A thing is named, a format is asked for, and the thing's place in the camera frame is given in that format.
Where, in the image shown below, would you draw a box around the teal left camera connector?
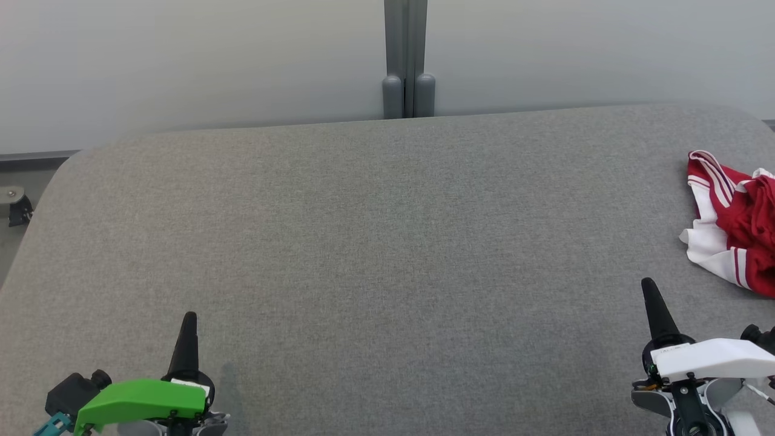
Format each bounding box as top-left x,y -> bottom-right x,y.
33,412 -> 73,436

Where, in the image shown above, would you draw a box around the grey caster wheel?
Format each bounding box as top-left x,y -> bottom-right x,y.
0,185 -> 34,228

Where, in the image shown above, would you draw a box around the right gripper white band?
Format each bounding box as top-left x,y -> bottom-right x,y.
641,277 -> 775,383

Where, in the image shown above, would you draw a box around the grey fabric sofa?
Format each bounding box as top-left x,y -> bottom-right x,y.
0,103 -> 775,436

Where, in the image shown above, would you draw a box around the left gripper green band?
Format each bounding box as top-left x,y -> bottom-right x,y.
73,312 -> 216,436

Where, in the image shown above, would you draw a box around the dark grey wall baseboard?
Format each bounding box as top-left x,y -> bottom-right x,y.
0,150 -> 81,172

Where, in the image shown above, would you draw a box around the grey partition post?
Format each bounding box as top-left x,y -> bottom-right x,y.
381,0 -> 437,119

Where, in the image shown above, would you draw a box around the red jersey with white trim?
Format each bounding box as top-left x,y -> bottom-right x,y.
678,150 -> 775,299

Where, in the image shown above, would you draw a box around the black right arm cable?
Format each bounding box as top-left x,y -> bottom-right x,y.
742,381 -> 775,406

